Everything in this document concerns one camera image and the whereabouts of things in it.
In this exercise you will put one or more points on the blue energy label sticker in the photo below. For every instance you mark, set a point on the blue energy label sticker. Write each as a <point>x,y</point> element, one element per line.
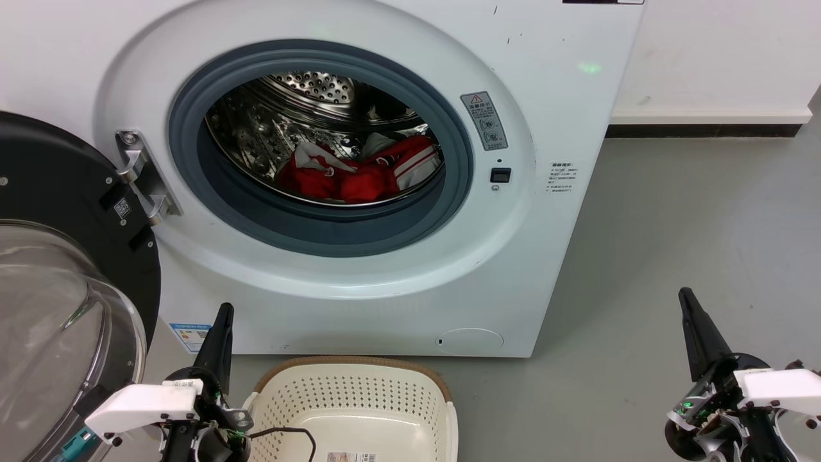
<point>191,336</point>

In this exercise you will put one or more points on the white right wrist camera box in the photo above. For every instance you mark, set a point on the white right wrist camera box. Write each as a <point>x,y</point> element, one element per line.
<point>782,388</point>

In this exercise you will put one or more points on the white front-load washing machine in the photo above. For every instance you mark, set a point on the white front-load washing machine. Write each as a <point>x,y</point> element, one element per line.
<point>397,301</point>

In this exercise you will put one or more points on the silver door hinge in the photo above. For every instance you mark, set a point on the silver door hinge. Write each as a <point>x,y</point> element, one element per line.
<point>144,179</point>

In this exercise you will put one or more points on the stainless steel washing machine drum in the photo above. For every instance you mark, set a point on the stainless steel washing machine drum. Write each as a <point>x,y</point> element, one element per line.
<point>269,122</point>

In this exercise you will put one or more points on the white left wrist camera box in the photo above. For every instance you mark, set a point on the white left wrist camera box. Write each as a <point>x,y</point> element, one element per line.
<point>141,405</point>

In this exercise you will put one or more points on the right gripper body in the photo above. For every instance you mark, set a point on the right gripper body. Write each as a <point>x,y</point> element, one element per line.
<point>712,417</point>

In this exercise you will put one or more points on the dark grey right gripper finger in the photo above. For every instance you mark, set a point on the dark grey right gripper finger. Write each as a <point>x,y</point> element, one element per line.
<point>702,340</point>

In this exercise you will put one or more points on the round white filter cover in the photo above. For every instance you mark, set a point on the round white filter cover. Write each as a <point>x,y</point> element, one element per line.
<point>469,341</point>

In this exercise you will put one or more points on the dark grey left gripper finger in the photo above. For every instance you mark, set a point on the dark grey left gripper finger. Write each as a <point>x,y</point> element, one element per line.
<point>219,346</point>

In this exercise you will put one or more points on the cream perforated laundry basket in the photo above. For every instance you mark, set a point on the cream perforated laundry basket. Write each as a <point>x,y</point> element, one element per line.
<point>359,398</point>

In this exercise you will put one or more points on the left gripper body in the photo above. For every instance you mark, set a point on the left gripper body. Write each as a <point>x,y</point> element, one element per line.
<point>218,436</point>

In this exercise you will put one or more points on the grey warning sticker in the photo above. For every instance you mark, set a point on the grey warning sticker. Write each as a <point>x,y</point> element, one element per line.
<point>484,120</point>

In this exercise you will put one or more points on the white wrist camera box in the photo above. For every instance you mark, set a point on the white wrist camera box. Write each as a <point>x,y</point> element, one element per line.
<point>141,405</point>
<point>782,388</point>

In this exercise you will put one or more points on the black door latch socket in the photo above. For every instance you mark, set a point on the black door latch socket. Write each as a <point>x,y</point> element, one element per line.
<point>500,175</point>

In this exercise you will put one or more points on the red and white clothing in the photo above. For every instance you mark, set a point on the red and white clothing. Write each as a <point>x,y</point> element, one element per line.
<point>359,179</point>

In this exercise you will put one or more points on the black and white baseboard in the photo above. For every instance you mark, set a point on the black and white baseboard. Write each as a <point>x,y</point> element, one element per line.
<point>705,125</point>

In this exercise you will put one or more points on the black washer door with glass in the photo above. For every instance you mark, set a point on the black washer door with glass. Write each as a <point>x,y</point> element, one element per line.
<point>58,192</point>

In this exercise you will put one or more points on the grey rubber door gasket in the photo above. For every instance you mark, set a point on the grey rubber door gasket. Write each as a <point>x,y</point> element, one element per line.
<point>321,231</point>

